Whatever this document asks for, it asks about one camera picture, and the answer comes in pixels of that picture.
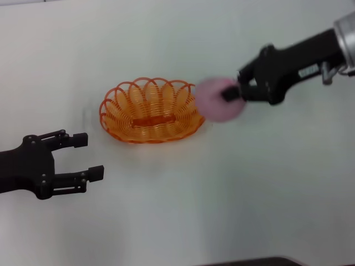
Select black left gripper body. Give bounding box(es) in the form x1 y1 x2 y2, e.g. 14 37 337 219
0 134 56 201

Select grey right arm cable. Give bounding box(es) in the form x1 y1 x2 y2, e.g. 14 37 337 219
319 61 355 85

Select orange plastic woven basket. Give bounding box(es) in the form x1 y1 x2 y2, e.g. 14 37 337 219
99 76 206 145

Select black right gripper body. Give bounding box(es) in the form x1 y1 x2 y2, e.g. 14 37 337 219
251 27 345 106

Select pink red peach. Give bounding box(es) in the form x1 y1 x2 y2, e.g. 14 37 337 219
195 77 247 124

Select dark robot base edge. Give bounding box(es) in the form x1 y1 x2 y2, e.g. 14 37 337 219
194 255 306 266

